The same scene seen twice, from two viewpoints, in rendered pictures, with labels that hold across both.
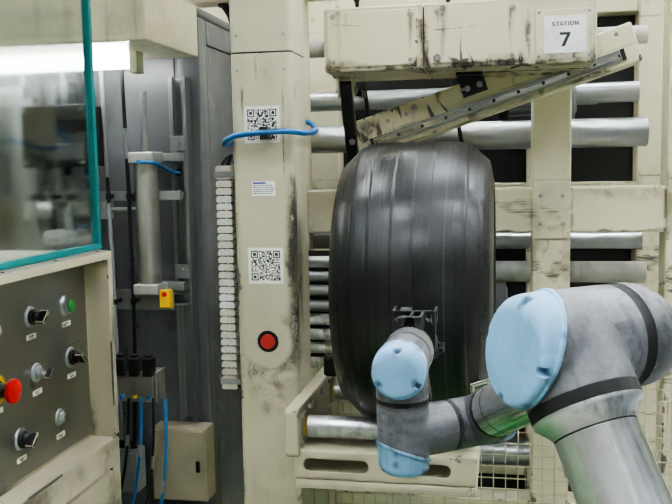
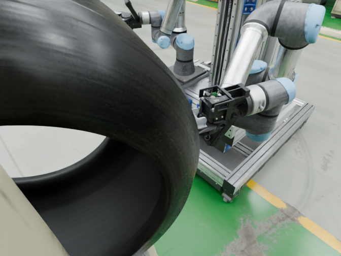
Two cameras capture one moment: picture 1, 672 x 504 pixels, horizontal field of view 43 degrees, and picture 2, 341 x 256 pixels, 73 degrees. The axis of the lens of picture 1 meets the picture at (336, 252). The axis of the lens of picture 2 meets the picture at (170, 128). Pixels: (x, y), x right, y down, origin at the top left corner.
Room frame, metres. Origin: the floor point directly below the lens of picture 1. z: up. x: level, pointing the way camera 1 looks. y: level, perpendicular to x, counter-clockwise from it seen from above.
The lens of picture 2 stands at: (1.72, 0.18, 1.49)
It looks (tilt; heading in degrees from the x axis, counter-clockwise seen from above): 42 degrees down; 234
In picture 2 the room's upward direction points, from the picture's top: straight up
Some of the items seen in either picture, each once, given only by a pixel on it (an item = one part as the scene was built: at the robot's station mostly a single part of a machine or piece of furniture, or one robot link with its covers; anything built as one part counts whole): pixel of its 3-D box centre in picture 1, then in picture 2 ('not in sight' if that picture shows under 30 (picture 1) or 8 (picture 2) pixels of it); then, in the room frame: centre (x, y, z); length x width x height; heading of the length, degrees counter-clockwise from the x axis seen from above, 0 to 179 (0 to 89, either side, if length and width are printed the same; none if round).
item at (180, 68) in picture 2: not in sight; (184, 63); (0.79, -0.95, 0.77); 0.15 x 0.15 x 0.10
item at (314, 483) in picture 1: (395, 455); not in sight; (1.79, -0.12, 0.80); 0.37 x 0.36 x 0.02; 169
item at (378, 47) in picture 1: (459, 42); not in sight; (2.05, -0.30, 1.71); 0.61 x 0.25 x 0.15; 79
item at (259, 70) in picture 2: not in sight; (253, 74); (0.72, -0.45, 0.88); 0.13 x 0.12 x 0.14; 116
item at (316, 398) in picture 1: (314, 406); not in sight; (1.82, 0.05, 0.90); 0.40 x 0.03 x 0.10; 169
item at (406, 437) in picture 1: (413, 432); (256, 120); (1.20, -0.11, 1.04); 0.11 x 0.08 x 0.11; 116
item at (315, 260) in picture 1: (328, 309); not in sight; (2.20, 0.02, 1.05); 0.20 x 0.15 x 0.30; 79
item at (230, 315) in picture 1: (232, 277); not in sight; (1.80, 0.22, 1.19); 0.05 x 0.04 x 0.48; 169
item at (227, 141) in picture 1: (270, 131); not in sight; (1.82, 0.13, 1.50); 0.19 x 0.19 x 0.06; 79
